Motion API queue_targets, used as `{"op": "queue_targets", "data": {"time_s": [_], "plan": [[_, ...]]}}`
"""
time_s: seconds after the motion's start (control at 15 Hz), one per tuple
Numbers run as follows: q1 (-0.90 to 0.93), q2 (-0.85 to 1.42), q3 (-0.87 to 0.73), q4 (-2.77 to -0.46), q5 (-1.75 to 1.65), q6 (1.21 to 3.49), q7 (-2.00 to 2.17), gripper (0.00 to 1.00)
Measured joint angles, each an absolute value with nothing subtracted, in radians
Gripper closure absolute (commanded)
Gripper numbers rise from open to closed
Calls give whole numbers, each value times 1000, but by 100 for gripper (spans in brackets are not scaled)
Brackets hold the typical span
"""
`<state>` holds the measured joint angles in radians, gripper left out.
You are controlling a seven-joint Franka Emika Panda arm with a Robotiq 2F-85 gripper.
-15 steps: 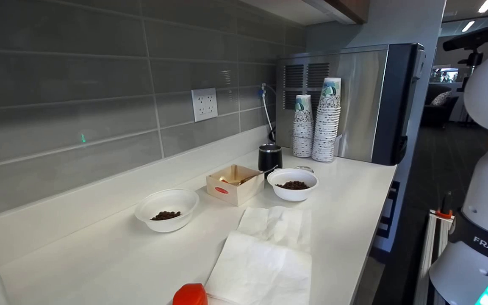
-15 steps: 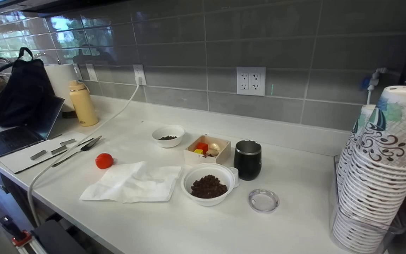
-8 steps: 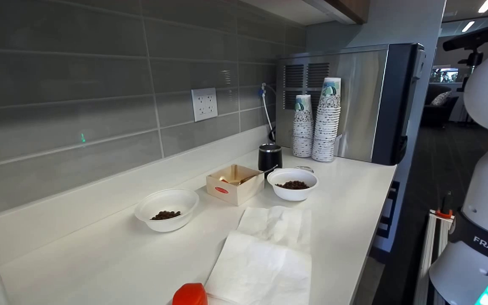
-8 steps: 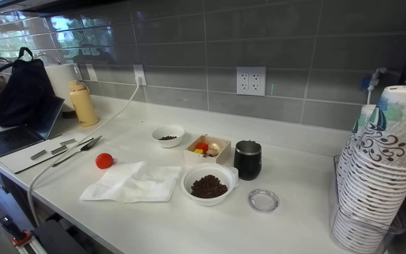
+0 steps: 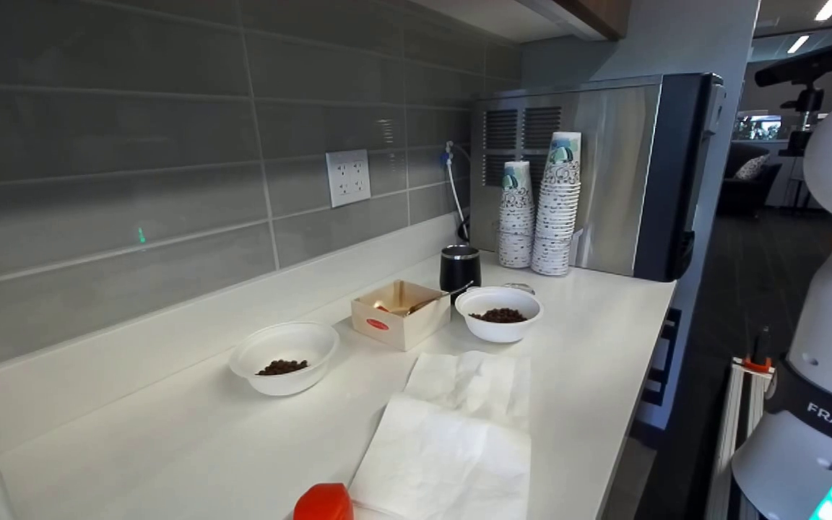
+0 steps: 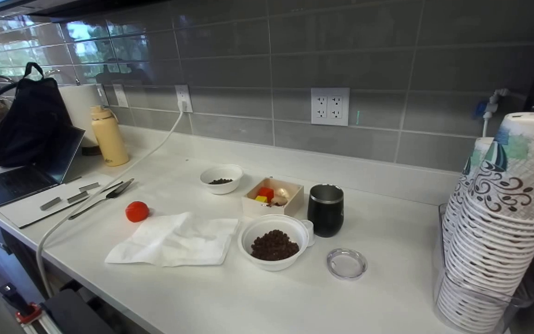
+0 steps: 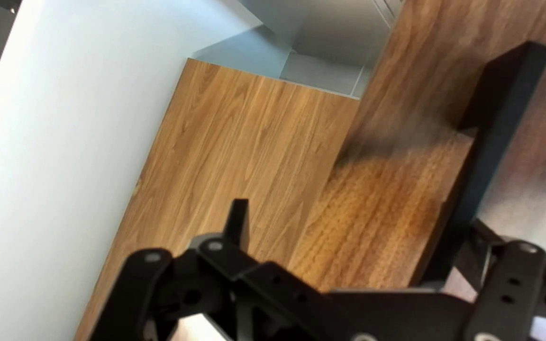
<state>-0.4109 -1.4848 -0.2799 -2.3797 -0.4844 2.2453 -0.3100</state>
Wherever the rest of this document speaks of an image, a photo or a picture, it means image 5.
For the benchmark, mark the tall stack of paper cups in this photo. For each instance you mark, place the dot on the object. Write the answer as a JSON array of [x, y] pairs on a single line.
[[557, 209]]

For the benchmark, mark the white wall socket plate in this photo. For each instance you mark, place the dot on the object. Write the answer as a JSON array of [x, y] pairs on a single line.
[[348, 177]]

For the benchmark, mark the heap of brown beans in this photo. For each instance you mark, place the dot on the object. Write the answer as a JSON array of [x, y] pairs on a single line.
[[283, 367], [499, 315]]

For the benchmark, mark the metal spoon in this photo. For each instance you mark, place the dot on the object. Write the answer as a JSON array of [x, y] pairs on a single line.
[[423, 302]]

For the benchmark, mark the stainless steel appliance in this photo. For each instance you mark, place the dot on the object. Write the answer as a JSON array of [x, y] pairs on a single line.
[[614, 173]]

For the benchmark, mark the camera on mount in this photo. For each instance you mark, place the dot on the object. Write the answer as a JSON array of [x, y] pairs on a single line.
[[809, 68]]

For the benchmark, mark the small cardboard box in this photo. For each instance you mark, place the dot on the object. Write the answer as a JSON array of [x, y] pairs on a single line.
[[396, 326]]

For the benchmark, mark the orange plastic object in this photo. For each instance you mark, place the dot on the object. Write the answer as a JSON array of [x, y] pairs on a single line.
[[324, 503]]

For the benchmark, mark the white foam bowl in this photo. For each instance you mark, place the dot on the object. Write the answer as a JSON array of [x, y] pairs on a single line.
[[499, 328], [284, 348]]

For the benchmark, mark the black tumbler cup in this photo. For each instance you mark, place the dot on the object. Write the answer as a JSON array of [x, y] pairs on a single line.
[[459, 273]]

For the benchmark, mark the dark sofa with cushion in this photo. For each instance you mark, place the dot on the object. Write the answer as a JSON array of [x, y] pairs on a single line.
[[747, 180]]

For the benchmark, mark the short stack of paper cups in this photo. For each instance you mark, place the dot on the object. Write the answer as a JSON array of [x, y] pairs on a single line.
[[516, 217]]

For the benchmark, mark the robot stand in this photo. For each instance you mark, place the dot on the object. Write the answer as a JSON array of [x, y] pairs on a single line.
[[737, 426]]

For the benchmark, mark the white paper napkin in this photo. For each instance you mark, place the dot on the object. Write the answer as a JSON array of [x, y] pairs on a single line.
[[445, 462], [477, 383]]

